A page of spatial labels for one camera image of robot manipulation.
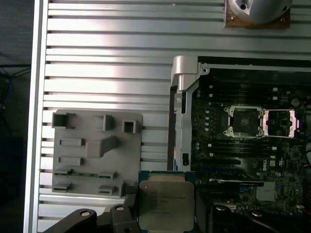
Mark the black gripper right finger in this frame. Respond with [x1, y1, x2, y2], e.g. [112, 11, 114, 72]
[194, 191, 311, 233]

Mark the green motherboard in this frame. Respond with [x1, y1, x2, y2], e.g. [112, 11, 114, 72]
[191, 72, 311, 219]

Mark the silver square CPU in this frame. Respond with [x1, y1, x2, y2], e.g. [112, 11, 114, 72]
[138, 169, 196, 231]

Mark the green RAM stick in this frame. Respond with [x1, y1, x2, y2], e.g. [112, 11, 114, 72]
[54, 169, 119, 178]

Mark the grey plastic parts rack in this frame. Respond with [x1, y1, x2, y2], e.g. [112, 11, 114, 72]
[52, 109, 143, 199]

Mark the metal socket cover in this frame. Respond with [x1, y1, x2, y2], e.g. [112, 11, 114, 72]
[263, 108, 307, 138]

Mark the black RAM slot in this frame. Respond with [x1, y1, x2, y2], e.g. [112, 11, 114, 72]
[208, 142, 277, 150]
[208, 83, 278, 93]
[208, 93, 278, 102]
[208, 149, 277, 158]

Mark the CPU socket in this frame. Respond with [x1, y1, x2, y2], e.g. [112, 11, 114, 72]
[223, 105, 265, 139]

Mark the silver chipset heat sink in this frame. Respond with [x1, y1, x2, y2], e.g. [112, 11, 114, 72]
[255, 181, 276, 201]

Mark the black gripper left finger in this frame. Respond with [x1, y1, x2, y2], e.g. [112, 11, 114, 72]
[42, 183, 140, 233]

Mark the brown square base plate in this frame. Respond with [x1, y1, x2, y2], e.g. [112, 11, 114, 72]
[223, 0, 292, 30]

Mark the black open PC case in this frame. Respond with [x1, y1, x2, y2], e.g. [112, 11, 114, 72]
[167, 55, 311, 233]

